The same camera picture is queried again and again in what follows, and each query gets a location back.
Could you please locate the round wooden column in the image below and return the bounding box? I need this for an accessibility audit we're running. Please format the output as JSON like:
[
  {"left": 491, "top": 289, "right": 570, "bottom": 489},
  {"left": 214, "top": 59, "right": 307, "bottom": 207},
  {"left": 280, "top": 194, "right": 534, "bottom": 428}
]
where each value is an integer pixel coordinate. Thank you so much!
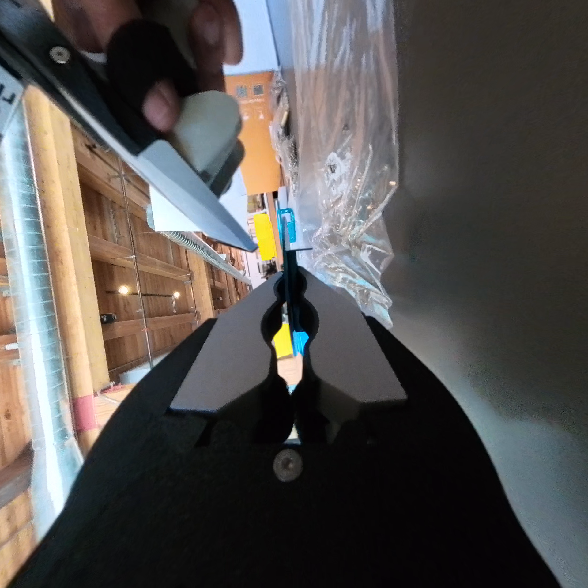
[{"left": 23, "top": 87, "right": 99, "bottom": 455}]

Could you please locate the orange cardboard box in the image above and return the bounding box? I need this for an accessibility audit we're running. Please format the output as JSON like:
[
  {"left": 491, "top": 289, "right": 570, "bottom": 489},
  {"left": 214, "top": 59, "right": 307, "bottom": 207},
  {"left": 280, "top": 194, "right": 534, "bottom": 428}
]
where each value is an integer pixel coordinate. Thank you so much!
[{"left": 224, "top": 70, "right": 282, "bottom": 196}]

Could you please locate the white foam pad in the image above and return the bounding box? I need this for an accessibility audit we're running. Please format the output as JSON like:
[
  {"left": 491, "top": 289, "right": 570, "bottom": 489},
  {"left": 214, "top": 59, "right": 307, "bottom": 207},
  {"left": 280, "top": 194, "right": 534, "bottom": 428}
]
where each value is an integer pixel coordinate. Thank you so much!
[{"left": 278, "top": 186, "right": 299, "bottom": 251}]

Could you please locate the large silver duct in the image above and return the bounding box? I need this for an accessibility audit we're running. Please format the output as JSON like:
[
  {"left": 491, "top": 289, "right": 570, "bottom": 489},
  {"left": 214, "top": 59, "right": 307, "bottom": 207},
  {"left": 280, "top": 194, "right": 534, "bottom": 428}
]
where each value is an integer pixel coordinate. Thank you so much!
[{"left": 0, "top": 106, "right": 85, "bottom": 543}]

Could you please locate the spiral metal duct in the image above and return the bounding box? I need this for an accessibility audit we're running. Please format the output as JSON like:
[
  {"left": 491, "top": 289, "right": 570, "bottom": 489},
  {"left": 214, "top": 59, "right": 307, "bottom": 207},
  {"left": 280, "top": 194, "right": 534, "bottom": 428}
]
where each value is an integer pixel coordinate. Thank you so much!
[{"left": 147, "top": 207, "right": 252, "bottom": 285}]

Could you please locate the yellow panel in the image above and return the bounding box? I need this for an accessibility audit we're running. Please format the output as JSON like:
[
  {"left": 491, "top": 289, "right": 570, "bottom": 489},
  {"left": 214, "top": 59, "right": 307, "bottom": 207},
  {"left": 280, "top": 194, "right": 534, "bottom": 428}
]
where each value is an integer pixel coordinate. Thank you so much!
[
  {"left": 273, "top": 324, "right": 295, "bottom": 360},
  {"left": 254, "top": 212, "right": 278, "bottom": 260}
]

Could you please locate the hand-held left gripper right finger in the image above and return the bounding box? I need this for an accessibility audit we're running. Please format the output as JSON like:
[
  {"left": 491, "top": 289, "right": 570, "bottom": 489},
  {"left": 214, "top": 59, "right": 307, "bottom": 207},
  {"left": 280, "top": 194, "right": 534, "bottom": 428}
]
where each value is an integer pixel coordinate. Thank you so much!
[{"left": 298, "top": 268, "right": 409, "bottom": 424}]

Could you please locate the person's right hand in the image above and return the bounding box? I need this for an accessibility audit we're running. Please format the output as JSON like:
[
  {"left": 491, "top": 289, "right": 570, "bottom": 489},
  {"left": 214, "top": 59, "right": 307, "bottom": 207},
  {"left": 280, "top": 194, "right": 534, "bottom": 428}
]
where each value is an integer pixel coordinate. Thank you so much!
[{"left": 53, "top": 0, "right": 244, "bottom": 133}]

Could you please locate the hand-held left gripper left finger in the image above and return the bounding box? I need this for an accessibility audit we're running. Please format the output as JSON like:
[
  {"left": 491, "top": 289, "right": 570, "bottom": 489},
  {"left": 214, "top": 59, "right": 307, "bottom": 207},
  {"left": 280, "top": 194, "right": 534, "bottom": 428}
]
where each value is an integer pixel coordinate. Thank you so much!
[{"left": 169, "top": 272, "right": 282, "bottom": 413}]

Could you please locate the pile of small screw bags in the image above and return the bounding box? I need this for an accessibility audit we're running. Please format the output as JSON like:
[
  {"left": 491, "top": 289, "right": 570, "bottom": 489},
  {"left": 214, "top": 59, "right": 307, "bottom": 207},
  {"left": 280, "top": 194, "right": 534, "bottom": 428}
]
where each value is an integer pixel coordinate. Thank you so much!
[{"left": 271, "top": 73, "right": 300, "bottom": 185}]

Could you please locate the teal round metal disc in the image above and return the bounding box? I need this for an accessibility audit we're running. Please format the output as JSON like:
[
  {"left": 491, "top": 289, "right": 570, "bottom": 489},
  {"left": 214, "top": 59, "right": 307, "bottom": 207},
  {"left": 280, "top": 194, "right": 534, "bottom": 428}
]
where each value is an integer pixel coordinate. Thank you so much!
[{"left": 281, "top": 216, "right": 309, "bottom": 356}]

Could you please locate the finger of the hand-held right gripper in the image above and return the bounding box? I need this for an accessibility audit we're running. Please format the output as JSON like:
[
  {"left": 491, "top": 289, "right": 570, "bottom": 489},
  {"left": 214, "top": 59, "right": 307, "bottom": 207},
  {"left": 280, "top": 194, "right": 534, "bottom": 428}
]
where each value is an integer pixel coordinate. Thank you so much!
[{"left": 137, "top": 139, "right": 259, "bottom": 253}]

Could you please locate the white hanging panel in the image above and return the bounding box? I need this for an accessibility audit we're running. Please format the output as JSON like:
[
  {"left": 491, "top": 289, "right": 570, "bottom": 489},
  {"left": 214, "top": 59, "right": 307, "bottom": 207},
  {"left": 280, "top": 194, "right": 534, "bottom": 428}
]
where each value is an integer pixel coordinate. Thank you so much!
[{"left": 149, "top": 186, "right": 221, "bottom": 232}]

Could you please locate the clear plastic bag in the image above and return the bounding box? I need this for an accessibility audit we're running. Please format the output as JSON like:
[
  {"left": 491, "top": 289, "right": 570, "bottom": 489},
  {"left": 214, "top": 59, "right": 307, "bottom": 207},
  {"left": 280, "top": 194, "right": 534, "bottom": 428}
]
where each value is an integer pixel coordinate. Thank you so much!
[{"left": 271, "top": 0, "right": 400, "bottom": 329}]

